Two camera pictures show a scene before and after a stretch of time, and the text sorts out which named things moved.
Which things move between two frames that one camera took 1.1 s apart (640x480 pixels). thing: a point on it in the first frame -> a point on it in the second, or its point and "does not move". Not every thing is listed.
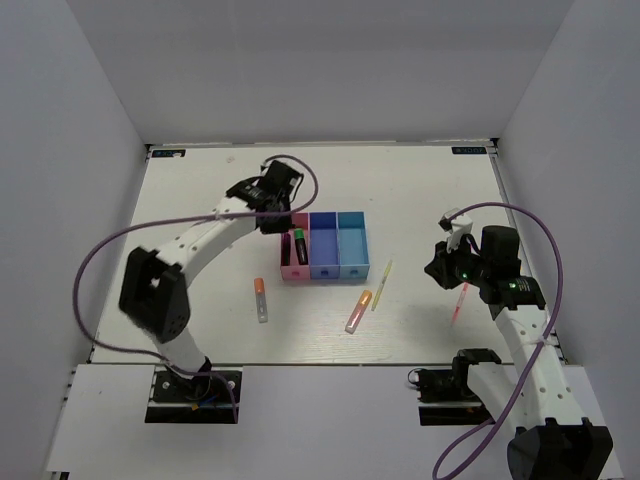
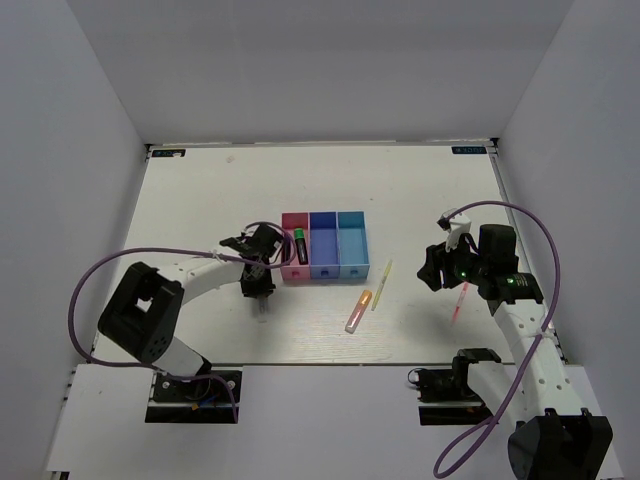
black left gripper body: (281, 224) -> (262, 284)
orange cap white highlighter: (259, 286) does not move
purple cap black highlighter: (286, 246) does not move
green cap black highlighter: (299, 235) does not move
